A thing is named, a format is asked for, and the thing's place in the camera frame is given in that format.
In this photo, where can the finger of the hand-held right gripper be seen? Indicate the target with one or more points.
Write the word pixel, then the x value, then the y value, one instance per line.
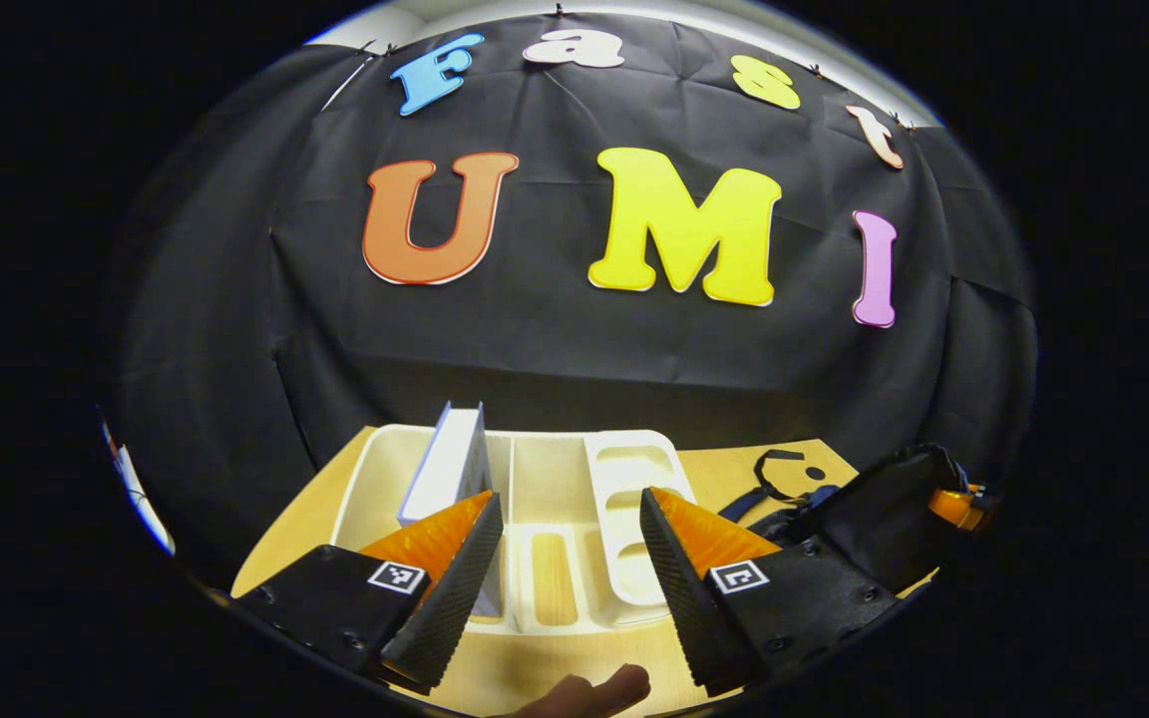
pixel 958 509

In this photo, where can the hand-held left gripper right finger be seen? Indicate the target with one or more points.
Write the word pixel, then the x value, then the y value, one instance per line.
pixel 689 608

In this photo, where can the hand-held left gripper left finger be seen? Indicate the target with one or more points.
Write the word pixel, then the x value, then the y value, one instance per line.
pixel 455 598

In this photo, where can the blue schoolbag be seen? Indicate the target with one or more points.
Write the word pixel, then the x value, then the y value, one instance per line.
pixel 884 509

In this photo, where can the purple blue cover book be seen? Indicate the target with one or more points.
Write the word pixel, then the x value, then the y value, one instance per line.
pixel 445 464

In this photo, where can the white plastic bookshelf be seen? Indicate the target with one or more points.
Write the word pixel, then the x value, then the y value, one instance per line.
pixel 555 499

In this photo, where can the black backdrop cloth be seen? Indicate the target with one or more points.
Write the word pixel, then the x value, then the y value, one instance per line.
pixel 555 349

